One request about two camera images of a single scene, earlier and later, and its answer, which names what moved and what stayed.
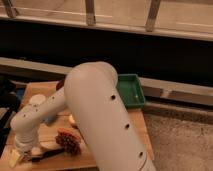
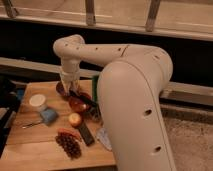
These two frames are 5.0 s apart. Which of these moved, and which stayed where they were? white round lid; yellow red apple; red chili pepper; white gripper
Moved: white gripper
Stayed: white round lid; yellow red apple; red chili pepper
